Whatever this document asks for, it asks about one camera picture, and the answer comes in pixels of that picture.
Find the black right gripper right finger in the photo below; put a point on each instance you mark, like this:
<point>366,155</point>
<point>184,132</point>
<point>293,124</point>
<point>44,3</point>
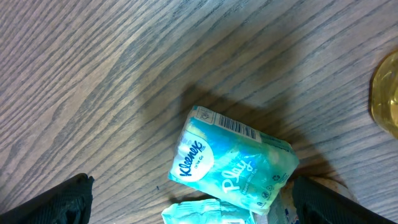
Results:
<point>318,204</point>

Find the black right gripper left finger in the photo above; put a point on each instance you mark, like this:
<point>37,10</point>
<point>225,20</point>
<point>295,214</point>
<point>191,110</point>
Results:
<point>68,203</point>

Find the green lid jar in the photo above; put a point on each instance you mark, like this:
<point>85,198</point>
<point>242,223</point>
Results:
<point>283,210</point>

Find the teal snack packet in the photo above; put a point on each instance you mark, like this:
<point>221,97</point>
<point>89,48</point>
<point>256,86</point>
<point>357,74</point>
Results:
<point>209,211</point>

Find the teal tissue pack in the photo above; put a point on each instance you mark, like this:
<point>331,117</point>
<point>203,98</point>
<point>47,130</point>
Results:
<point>231,161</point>

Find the yellow dish soap bottle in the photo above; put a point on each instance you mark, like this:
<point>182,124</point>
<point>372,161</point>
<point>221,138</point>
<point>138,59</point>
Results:
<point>383,94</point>

